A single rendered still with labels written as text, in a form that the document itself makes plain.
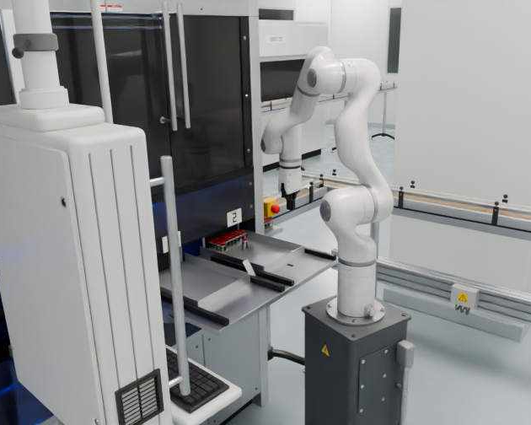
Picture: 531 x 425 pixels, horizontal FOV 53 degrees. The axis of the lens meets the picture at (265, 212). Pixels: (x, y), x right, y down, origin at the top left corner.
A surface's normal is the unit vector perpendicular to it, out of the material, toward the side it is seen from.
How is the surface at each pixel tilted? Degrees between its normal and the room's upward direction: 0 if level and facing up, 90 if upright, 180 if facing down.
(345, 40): 90
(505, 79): 90
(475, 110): 90
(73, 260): 90
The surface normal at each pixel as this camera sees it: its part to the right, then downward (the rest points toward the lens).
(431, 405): -0.03, -0.95
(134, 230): 0.73, 0.19
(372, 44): -0.63, 0.25
